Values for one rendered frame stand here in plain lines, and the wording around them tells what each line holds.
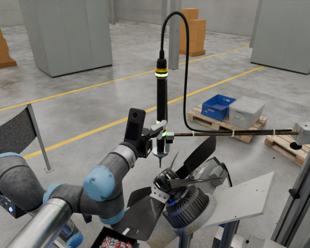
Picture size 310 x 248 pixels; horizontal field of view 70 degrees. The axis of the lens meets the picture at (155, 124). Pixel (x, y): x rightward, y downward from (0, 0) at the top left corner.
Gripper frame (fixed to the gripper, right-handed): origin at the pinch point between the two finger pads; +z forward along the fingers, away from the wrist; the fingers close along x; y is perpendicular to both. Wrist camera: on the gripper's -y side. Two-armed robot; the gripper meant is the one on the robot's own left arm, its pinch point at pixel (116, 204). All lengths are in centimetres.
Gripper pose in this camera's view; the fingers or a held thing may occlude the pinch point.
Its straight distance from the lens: 114.6
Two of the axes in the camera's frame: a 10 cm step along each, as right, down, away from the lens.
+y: -0.6, -4.1, 9.1
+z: 10.0, -0.3, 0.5
